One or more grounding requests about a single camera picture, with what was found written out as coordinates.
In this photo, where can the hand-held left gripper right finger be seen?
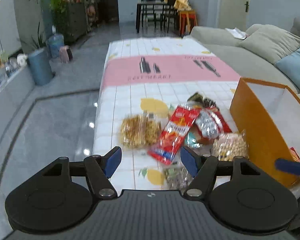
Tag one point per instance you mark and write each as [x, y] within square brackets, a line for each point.
[188, 158]

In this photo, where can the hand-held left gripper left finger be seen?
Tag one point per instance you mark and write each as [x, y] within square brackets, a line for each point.
[113, 160]

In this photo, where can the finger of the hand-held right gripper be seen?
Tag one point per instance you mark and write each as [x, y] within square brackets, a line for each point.
[290, 167]

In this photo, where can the orange snack packet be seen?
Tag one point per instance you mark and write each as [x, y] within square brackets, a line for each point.
[295, 154]

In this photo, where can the green snack packet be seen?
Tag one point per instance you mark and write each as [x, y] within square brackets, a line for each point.
[193, 140]

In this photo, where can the long red snack packet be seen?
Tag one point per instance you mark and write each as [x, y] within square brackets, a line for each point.
[175, 135]

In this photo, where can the clear yellow noodle snack bag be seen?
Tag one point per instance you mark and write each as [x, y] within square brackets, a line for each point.
[140, 131]

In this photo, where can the red silver snack packet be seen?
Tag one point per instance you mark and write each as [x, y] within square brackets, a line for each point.
[210, 125]

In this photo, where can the clear peanut bag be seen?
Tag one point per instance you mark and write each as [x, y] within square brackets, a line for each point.
[231, 146]

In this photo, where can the orange cardboard box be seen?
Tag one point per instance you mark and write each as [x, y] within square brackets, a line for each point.
[260, 130]

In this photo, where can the clear packet of small candies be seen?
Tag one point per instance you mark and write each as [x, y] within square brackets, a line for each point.
[176, 178]

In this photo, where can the dark snack packet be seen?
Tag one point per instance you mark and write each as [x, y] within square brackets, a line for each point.
[202, 100]

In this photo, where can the pink white printed tablecloth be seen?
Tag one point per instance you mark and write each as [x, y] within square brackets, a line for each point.
[165, 65]

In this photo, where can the light blue cushion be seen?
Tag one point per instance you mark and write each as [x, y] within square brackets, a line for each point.
[296, 67]

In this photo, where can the grey sofa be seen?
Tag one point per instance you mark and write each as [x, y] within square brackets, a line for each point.
[227, 50]

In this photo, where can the pink stool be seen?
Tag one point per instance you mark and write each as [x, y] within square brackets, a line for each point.
[66, 53]

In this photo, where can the blue grey plant pot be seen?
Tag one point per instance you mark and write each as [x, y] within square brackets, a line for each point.
[40, 66]

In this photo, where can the beige sofa cushion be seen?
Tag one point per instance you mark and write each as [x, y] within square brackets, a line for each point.
[270, 43]

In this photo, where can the blue water jug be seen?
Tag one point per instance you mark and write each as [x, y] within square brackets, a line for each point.
[56, 43]

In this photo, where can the papers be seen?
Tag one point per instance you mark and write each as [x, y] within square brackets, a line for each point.
[236, 33]

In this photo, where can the red stools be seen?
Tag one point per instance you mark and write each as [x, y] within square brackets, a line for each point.
[187, 20]

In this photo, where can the potted leafy plant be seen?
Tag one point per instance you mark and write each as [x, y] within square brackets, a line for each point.
[38, 40]

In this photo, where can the clutter of small bottles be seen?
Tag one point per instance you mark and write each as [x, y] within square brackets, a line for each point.
[5, 67]

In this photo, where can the grey green cabinet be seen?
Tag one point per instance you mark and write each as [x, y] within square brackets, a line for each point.
[76, 21]

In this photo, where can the black dining chair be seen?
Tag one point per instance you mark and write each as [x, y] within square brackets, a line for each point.
[148, 15]
[168, 16]

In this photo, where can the shelf rack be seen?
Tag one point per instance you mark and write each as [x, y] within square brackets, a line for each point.
[92, 13]

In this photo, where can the yellow cloth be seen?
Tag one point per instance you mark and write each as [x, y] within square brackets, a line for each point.
[180, 2]

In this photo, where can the black dining table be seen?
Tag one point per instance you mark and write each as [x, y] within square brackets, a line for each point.
[150, 3]

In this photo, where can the large flowering plant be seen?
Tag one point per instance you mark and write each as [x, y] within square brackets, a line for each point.
[60, 7]

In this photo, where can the cream door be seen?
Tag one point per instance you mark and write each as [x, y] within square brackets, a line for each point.
[233, 2]

